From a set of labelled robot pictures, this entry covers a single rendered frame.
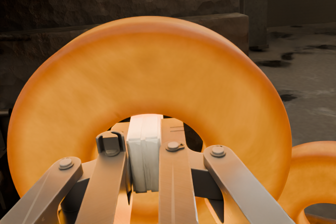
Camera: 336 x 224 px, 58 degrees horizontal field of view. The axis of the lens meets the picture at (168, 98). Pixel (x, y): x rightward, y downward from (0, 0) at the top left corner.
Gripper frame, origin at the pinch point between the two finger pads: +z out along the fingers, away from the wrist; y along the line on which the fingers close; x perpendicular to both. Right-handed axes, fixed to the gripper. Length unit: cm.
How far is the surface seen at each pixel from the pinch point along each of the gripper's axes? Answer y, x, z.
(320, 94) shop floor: 125, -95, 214
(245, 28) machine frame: 12.8, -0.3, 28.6
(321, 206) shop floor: 62, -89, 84
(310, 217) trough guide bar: 15.0, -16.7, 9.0
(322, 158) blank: 13.2, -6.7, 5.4
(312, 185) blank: 12.7, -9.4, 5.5
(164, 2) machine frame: 1.5, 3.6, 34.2
